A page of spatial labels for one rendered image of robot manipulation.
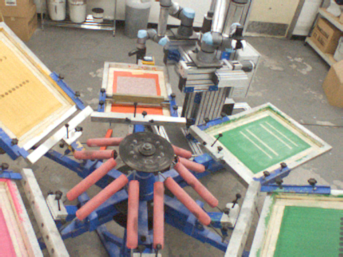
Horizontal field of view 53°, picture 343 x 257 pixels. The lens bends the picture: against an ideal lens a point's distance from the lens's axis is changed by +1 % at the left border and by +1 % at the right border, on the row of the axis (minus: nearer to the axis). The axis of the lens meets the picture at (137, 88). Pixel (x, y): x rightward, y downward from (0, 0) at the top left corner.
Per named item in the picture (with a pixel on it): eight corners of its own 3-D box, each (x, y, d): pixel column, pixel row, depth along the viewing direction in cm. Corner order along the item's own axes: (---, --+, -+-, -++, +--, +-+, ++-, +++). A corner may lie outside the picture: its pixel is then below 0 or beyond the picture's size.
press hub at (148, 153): (101, 251, 267) (111, 118, 192) (151, 253, 270) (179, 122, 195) (98, 307, 235) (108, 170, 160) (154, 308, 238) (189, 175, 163)
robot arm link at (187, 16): (187, 27, 308) (190, 13, 300) (176, 21, 315) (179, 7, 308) (195, 24, 315) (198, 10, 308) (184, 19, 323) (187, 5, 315)
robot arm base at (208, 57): (210, 54, 289) (212, 43, 283) (217, 63, 277) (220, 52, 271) (193, 55, 285) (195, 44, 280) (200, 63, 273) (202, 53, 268)
